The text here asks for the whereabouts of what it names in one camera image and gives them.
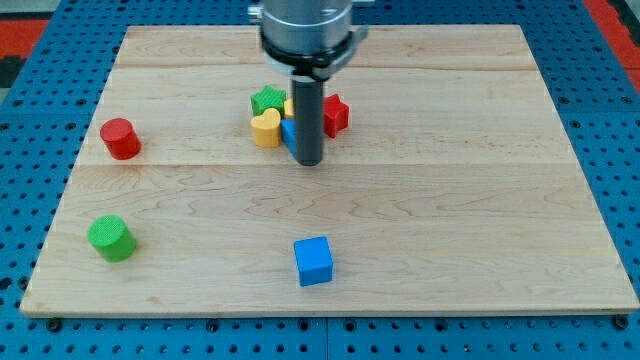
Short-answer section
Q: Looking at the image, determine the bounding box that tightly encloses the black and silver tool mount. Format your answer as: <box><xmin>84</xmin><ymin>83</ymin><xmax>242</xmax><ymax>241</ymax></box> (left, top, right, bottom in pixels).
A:
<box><xmin>260</xmin><ymin>25</ymin><xmax>369</xmax><ymax>82</ymax></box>

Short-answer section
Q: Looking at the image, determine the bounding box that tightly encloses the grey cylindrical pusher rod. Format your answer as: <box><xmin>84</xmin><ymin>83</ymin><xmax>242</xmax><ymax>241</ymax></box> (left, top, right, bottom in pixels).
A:
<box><xmin>291</xmin><ymin>80</ymin><xmax>324</xmax><ymax>166</ymax></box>

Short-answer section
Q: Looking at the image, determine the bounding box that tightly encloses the blue cube block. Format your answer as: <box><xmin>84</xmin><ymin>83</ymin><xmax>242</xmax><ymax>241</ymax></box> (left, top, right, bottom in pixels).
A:
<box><xmin>293</xmin><ymin>236</ymin><xmax>333</xmax><ymax>287</ymax></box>

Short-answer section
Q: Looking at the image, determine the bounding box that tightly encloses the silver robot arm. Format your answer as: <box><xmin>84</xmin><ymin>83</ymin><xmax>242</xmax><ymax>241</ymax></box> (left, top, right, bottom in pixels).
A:
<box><xmin>248</xmin><ymin>0</ymin><xmax>368</xmax><ymax>166</ymax></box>

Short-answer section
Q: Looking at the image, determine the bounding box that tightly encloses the yellow block behind rod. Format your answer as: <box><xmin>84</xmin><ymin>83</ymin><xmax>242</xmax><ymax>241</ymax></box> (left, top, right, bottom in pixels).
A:
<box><xmin>283</xmin><ymin>98</ymin><xmax>295</xmax><ymax>119</ymax></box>

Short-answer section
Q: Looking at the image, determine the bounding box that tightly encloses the red star block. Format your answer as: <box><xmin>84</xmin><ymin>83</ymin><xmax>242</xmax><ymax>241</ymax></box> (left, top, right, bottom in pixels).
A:
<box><xmin>324</xmin><ymin>94</ymin><xmax>350</xmax><ymax>138</ymax></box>

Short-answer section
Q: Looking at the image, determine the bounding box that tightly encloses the green star block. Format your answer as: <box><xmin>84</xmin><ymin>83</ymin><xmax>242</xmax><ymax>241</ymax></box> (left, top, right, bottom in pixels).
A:
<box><xmin>250</xmin><ymin>85</ymin><xmax>286</xmax><ymax>116</ymax></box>

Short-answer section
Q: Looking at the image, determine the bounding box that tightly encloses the blue block behind rod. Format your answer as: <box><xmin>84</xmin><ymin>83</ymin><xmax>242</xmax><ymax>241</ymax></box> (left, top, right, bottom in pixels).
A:
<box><xmin>280</xmin><ymin>119</ymin><xmax>296</xmax><ymax>157</ymax></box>

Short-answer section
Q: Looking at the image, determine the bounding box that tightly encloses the yellow heart block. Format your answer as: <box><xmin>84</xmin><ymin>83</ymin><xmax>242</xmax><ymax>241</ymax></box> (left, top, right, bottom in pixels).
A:
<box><xmin>250</xmin><ymin>108</ymin><xmax>281</xmax><ymax>148</ymax></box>

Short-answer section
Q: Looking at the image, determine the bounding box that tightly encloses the wooden board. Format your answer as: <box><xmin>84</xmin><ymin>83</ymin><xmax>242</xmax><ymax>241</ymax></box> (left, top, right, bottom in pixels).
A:
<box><xmin>20</xmin><ymin>25</ymin><xmax>639</xmax><ymax>318</ymax></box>

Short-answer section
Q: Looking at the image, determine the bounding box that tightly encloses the red cylinder block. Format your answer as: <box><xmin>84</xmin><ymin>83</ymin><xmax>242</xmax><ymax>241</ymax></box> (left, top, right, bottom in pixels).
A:
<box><xmin>100</xmin><ymin>118</ymin><xmax>142</xmax><ymax>160</ymax></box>

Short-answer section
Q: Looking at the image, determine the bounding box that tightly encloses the green cylinder block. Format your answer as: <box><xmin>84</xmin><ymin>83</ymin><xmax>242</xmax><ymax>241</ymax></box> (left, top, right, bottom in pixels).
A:
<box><xmin>87</xmin><ymin>215</ymin><xmax>137</xmax><ymax>262</ymax></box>

